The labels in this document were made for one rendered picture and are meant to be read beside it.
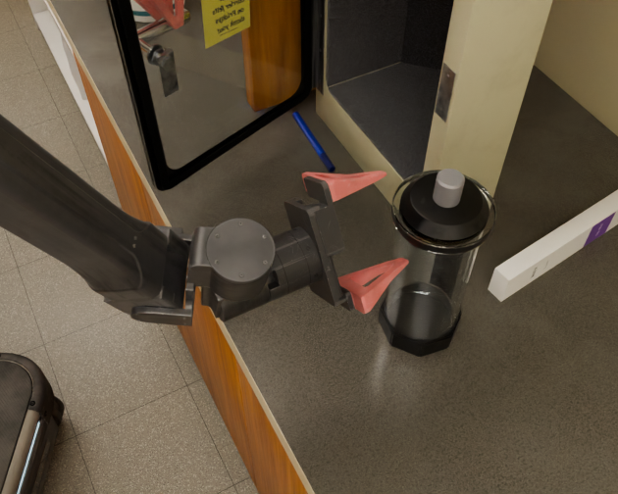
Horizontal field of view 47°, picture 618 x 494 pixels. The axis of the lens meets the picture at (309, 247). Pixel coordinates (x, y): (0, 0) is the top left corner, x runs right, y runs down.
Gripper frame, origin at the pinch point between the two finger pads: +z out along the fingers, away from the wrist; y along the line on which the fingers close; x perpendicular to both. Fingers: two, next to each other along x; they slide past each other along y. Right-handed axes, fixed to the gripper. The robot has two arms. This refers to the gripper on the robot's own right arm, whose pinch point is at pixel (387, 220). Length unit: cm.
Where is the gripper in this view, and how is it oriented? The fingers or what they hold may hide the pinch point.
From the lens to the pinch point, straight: 72.7
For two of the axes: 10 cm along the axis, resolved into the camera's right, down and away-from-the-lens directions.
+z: 8.8, -3.7, 2.9
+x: -3.8, -2.1, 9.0
